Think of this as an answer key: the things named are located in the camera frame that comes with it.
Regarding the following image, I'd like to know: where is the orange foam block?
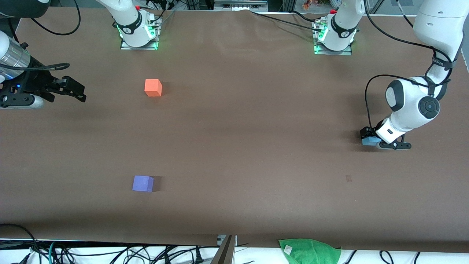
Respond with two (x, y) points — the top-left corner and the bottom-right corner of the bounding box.
(144, 79), (163, 97)

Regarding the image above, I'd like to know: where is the purple foam block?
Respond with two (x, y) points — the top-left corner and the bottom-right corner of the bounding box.
(132, 175), (155, 193)

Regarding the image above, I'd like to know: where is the green towel cloth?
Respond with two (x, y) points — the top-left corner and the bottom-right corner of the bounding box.
(278, 238), (342, 264)

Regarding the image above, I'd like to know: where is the brown table cover sheet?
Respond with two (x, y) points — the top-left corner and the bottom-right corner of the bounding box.
(0, 7), (469, 253)

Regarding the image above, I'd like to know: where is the colourful toy pile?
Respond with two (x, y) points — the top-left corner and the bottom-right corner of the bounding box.
(302, 0), (343, 10)

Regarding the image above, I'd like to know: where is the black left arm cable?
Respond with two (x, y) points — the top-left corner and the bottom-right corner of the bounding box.
(360, 0), (458, 129)

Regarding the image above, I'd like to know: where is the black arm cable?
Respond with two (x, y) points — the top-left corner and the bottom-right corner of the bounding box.
(0, 0), (81, 72)
(360, 0), (458, 129)

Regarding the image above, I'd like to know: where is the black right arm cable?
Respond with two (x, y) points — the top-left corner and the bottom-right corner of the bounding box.
(0, 0), (81, 72)

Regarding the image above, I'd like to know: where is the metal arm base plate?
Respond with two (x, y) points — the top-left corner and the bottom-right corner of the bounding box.
(120, 36), (159, 51)
(313, 42), (353, 56)

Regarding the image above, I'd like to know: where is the short black table cable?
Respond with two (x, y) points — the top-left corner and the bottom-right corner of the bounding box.
(289, 10), (317, 22)

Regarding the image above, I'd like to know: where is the long black table cable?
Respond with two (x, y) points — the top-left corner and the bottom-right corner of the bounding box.
(250, 11), (323, 33)

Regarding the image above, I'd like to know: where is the thick black floor cable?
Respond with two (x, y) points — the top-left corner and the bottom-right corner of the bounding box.
(0, 223), (39, 264)

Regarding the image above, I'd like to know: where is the grey metal post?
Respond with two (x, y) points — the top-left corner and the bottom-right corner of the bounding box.
(211, 235), (237, 264)

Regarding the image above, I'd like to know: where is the grey metal frame box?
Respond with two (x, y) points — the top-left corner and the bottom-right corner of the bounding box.
(214, 0), (268, 11)

